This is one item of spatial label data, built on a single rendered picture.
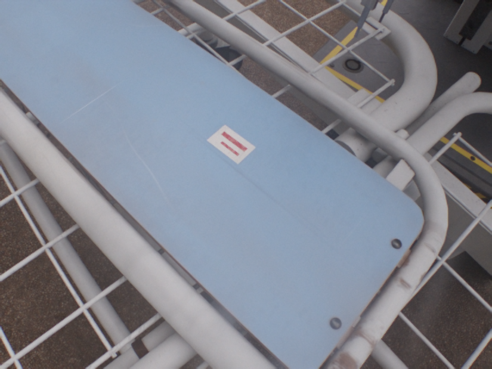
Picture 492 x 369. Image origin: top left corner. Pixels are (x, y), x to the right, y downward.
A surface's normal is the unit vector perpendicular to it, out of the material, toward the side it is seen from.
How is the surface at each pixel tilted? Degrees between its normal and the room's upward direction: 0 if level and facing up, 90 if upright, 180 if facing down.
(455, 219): 90
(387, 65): 0
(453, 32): 90
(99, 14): 1
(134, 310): 0
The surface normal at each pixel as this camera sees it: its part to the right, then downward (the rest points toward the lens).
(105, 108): 0.04, -0.47
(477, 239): -0.77, 0.56
